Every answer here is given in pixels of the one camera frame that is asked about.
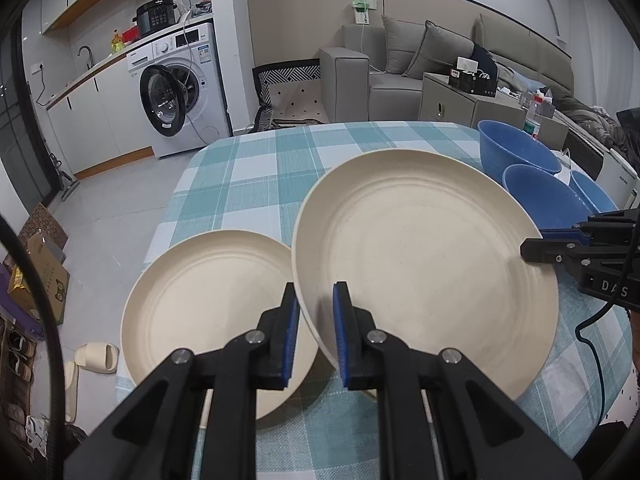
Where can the white wall socket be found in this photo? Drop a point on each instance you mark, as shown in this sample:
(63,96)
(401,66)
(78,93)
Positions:
(37,68)

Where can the white marble coffee table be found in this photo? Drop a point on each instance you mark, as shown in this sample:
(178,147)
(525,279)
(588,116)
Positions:
(564,169)

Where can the shoe rack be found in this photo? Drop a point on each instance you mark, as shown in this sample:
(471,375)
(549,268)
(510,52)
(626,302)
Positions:
(17,370)

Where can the cream plate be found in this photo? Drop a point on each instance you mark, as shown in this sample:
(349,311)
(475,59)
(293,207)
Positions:
(200,300)
(425,260)

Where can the brown patterned mat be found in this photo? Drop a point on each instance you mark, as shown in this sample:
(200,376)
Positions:
(42,220)

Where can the teal checked tablecloth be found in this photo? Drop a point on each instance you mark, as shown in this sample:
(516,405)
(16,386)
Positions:
(250,170)

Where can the black white patterned rug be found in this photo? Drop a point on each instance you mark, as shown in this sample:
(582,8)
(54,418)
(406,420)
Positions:
(295,95)

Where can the dark glass door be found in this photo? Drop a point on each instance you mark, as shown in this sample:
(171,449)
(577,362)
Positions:
(20,135)

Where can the white washing machine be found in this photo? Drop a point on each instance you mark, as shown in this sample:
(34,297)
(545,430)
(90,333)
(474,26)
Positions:
(200,75)

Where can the grey sofa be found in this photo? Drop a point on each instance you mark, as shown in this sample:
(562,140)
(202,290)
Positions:
(350,85)

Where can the dark blue garment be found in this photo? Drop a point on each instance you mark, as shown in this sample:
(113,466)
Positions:
(484,62)

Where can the black box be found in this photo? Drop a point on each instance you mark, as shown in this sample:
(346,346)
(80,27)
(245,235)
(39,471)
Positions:
(470,85)

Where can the white kitchen base cabinet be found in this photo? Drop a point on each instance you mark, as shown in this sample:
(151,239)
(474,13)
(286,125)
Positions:
(100,110)

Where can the kitchen faucet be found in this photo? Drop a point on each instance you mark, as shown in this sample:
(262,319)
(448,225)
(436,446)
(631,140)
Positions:
(86,52)

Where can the black pressure cooker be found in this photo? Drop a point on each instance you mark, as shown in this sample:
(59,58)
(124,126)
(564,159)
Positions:
(155,17)

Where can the cardboard box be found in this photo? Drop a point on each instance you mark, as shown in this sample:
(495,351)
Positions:
(47,280)

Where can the beige padded bed headboard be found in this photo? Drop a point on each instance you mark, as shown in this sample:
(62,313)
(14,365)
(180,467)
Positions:
(525,50)

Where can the blue bowl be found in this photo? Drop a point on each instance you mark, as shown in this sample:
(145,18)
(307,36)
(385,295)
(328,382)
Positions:
(515,147)
(597,195)
(540,200)

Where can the beige slipper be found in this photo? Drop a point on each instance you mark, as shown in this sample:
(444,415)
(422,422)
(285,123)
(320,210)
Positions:
(71,390)
(97,357)

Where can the purple bag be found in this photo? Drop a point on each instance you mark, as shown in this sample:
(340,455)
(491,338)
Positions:
(17,305)

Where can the bed frame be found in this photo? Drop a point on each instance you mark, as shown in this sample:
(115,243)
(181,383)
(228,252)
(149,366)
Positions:
(587,150)

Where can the white box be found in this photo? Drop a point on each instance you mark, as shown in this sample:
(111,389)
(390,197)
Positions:
(466,64)

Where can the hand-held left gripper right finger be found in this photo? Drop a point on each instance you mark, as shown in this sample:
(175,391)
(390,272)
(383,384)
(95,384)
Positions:
(341,335)

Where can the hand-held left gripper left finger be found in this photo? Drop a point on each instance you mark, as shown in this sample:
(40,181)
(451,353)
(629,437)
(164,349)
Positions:
(289,345)

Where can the grey nightstand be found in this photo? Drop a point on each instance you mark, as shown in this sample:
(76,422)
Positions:
(460,107)

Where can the green wall plug adapter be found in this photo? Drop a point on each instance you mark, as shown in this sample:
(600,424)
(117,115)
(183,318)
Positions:
(362,10)

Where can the dark grey blanket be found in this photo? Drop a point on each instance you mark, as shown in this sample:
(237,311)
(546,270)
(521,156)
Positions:
(590,117)

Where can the clear water bottle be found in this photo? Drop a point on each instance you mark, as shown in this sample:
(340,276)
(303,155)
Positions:
(533,122)

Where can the grey cushion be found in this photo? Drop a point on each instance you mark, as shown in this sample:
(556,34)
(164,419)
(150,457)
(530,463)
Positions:
(440,57)
(400,45)

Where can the dark cloth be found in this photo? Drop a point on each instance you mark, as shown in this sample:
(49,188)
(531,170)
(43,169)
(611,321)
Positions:
(630,127)

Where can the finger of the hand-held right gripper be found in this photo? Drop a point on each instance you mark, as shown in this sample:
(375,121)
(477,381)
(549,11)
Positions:
(562,233)
(545,251)

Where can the yellow bottle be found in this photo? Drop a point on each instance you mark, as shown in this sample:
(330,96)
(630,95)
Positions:
(117,42)

